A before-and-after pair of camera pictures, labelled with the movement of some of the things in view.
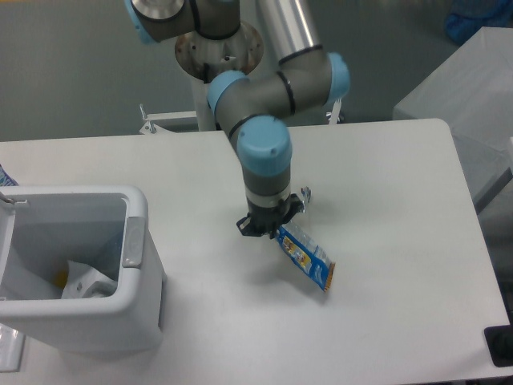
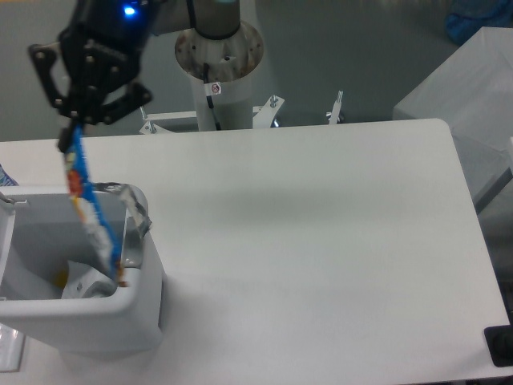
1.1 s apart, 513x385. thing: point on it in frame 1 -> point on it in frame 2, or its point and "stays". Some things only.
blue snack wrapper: [307, 257] -> [86, 200]
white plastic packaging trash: [83, 281] stays
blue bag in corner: [467, 17] stays
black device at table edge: [499, 340] stays
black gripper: [268, 220] -> [101, 45]
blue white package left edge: [6, 180] stays
